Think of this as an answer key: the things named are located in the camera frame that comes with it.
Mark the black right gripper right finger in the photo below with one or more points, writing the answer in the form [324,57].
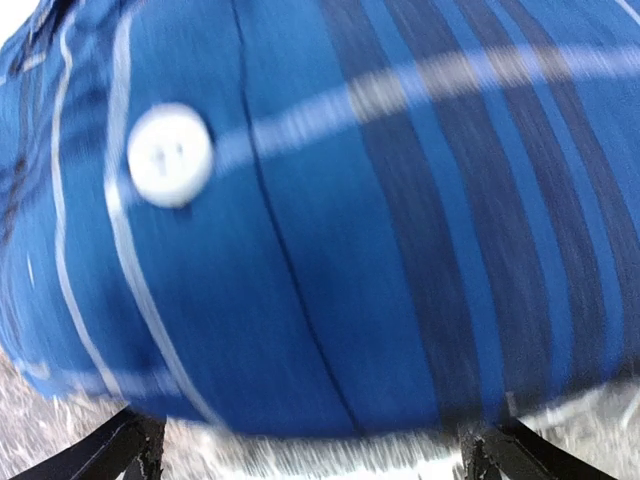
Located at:
[513,451]

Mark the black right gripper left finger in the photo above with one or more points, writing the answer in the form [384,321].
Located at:
[127,446]

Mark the blue plaid long sleeve shirt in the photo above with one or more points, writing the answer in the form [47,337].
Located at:
[322,218]

